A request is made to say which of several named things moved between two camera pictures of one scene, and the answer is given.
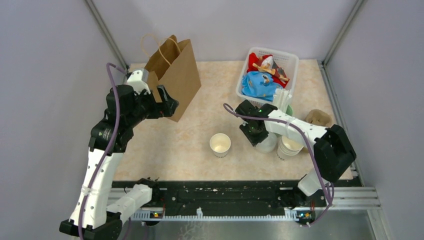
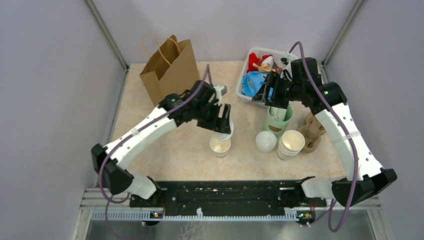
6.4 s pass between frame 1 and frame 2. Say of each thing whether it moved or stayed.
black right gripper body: moved
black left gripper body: moved
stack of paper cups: stayed
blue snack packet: stayed
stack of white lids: stayed
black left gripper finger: moved
